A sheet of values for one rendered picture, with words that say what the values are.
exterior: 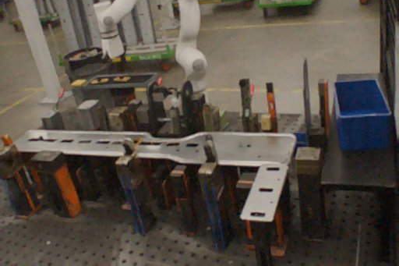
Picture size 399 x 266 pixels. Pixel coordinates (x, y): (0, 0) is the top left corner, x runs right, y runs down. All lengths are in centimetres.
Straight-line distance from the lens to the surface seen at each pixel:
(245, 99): 167
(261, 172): 143
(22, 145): 213
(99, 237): 182
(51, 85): 577
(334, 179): 133
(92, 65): 465
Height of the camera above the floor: 180
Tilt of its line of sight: 25 degrees down
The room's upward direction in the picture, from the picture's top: 11 degrees counter-clockwise
